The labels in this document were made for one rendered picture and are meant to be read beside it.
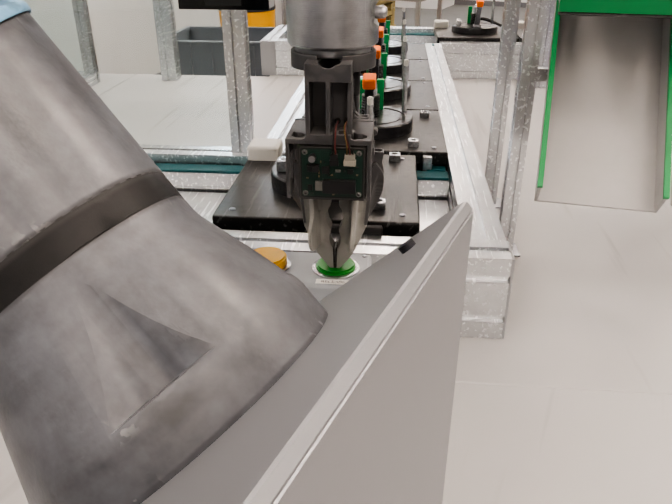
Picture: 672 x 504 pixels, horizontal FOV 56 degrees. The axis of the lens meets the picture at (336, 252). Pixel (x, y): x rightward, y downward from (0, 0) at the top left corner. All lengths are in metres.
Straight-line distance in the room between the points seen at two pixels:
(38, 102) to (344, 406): 0.17
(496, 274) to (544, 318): 0.12
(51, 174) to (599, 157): 0.64
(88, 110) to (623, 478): 0.50
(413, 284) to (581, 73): 0.64
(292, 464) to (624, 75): 0.74
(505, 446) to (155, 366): 0.41
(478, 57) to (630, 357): 1.37
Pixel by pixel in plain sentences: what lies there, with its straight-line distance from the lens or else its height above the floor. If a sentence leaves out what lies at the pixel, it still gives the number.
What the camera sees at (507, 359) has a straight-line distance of 0.71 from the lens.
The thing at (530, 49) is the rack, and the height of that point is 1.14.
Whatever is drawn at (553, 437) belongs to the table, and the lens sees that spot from 0.63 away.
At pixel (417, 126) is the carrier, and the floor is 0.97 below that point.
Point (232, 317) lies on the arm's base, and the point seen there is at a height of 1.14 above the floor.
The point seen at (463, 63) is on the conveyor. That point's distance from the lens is 1.99.
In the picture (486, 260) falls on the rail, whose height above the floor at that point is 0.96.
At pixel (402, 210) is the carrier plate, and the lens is 0.76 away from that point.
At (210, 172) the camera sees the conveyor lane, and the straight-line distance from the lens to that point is 0.97.
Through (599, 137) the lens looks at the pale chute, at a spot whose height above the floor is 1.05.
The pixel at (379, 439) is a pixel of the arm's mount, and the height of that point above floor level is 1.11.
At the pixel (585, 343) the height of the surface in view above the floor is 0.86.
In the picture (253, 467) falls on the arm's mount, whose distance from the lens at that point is 0.17.
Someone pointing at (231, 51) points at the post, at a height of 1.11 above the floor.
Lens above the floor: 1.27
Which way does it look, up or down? 27 degrees down
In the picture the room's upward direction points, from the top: straight up
